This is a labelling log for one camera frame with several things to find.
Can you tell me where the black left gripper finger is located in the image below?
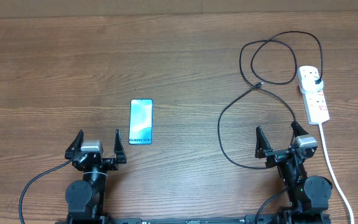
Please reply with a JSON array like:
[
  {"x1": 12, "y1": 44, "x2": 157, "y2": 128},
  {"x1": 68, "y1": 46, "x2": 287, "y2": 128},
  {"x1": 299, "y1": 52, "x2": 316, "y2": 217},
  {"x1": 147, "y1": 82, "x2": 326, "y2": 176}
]
[
  {"x1": 65, "y1": 129, "x2": 84, "y2": 159},
  {"x1": 114, "y1": 129, "x2": 127, "y2": 164}
]

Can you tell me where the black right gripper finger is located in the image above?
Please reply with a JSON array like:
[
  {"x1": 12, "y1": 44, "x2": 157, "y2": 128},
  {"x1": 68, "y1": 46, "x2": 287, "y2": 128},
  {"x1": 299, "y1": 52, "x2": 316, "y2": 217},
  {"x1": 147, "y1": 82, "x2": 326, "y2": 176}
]
[
  {"x1": 291, "y1": 121, "x2": 308, "y2": 138},
  {"x1": 255, "y1": 126, "x2": 273, "y2": 159}
]

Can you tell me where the blue Samsung Galaxy smartphone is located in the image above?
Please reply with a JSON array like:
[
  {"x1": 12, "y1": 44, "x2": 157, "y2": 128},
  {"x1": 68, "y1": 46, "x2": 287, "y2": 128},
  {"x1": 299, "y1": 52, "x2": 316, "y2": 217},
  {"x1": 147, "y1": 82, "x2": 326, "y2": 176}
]
[{"x1": 129, "y1": 99, "x2": 153, "y2": 145}]

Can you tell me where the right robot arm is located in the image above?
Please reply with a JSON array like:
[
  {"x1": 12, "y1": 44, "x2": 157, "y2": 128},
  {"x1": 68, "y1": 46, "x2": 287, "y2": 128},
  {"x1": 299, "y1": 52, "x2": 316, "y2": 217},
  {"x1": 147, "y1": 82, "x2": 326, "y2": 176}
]
[{"x1": 254, "y1": 121, "x2": 333, "y2": 223}]

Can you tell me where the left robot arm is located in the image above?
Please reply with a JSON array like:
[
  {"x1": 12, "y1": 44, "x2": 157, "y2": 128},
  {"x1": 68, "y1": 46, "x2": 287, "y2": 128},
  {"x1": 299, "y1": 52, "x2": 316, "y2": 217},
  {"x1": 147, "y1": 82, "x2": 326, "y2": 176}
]
[{"x1": 65, "y1": 129, "x2": 127, "y2": 223}]

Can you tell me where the white charger plug adapter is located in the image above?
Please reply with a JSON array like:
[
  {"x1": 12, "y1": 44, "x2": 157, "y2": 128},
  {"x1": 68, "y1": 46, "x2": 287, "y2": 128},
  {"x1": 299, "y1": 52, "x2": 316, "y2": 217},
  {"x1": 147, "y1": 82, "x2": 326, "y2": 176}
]
[{"x1": 299, "y1": 78, "x2": 324, "y2": 94}]

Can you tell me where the white power strip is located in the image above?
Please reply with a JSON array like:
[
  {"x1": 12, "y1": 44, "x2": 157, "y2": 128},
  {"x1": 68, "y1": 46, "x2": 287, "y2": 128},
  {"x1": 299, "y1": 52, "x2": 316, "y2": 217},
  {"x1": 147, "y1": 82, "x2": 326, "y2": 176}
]
[{"x1": 297, "y1": 65, "x2": 330, "y2": 125}]

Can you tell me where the white power strip cord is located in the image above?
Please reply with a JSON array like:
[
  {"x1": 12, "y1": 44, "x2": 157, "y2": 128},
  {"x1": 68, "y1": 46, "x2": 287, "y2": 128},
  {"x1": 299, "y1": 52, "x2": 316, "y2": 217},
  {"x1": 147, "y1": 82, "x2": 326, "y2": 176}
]
[{"x1": 318, "y1": 123, "x2": 356, "y2": 224}]

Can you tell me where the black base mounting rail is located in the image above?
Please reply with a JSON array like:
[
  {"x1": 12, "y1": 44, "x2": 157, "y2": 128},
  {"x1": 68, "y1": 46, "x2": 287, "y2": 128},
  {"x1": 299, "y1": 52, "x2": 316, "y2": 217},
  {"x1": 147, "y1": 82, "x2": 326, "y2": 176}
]
[{"x1": 56, "y1": 214, "x2": 331, "y2": 224}]

